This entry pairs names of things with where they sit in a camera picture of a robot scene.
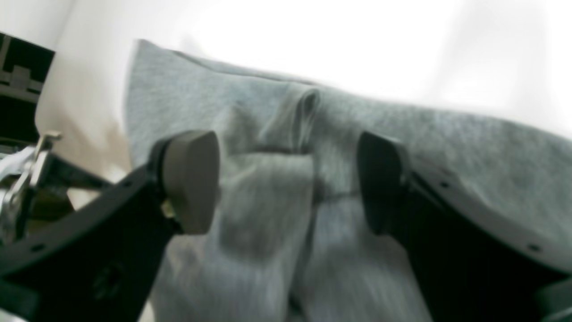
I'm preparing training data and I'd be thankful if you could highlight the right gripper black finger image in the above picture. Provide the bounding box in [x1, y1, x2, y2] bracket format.
[357, 131, 572, 322]

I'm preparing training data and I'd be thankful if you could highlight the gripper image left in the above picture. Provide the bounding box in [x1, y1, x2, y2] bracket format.
[0, 131, 220, 322]

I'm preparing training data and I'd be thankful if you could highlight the grey T-shirt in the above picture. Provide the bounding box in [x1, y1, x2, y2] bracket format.
[125, 39, 571, 322]

